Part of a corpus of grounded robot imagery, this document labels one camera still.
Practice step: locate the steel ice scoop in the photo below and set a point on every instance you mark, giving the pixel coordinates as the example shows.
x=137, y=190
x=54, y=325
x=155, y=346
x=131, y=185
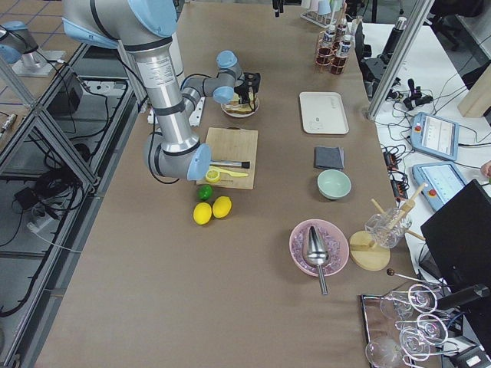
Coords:
x=315, y=255

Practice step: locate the wine glass tray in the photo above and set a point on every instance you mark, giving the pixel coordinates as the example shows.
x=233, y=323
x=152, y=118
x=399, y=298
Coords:
x=407, y=327

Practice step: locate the grey folded cloth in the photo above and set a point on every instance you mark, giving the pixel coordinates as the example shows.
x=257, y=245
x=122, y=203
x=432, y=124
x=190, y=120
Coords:
x=328, y=157

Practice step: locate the glass mug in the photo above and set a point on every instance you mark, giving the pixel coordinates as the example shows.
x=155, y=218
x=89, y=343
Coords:
x=386, y=229

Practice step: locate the white round plate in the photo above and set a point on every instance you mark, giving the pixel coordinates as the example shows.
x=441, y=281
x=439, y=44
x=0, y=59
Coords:
x=253, y=99

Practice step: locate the half lemon slice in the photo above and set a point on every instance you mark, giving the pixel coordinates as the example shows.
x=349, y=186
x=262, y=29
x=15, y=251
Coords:
x=213, y=175

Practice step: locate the blue teach pendant tablet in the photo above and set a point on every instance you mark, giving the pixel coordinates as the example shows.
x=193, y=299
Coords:
x=435, y=136

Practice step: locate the black monitor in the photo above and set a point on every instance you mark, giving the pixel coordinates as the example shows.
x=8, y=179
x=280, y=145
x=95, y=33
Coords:
x=458, y=237

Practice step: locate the steel muddler black tip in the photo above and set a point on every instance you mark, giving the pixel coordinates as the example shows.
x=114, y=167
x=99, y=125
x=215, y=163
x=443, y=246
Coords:
x=225, y=163

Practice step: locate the wooden mug tree stand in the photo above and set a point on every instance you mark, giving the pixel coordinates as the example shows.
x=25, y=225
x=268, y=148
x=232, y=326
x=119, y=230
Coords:
x=370, y=248

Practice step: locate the green bowl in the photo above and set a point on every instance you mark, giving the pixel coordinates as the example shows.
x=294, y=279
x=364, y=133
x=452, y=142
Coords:
x=333, y=184

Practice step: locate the pink bowl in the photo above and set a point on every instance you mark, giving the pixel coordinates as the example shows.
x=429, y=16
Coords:
x=335, y=242

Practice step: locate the cream serving tray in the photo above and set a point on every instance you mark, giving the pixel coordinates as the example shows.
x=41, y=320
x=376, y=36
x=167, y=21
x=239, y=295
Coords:
x=323, y=113

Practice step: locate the white cup rack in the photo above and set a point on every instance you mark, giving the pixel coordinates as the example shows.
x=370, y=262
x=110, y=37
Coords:
x=323, y=12

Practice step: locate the yellow plastic knife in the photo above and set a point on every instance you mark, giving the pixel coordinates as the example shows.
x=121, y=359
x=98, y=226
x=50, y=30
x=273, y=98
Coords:
x=229, y=172

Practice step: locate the green lime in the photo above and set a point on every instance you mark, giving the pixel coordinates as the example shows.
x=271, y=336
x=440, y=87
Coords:
x=205, y=192

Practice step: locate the bottle with white cap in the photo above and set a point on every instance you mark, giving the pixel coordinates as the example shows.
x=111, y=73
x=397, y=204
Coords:
x=327, y=40

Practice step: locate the yellow lemon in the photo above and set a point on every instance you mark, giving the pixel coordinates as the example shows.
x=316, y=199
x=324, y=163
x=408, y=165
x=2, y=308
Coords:
x=222, y=207
x=202, y=213

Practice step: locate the copper wire bottle rack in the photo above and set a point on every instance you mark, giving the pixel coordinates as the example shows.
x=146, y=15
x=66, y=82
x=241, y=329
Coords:
x=323, y=64

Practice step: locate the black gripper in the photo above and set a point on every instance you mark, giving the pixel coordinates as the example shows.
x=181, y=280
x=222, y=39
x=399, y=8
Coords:
x=243, y=93

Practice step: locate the aluminium frame post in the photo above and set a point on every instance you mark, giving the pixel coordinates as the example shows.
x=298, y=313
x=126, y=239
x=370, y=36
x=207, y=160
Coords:
x=414, y=23

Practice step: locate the wooden cutting board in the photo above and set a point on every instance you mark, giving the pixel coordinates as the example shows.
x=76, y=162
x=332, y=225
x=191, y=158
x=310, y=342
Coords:
x=234, y=145

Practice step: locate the bread slice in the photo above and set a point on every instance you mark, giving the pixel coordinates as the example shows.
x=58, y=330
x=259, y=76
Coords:
x=235, y=107

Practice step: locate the black water bottle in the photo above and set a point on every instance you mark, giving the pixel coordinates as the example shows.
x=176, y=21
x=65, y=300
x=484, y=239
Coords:
x=393, y=39

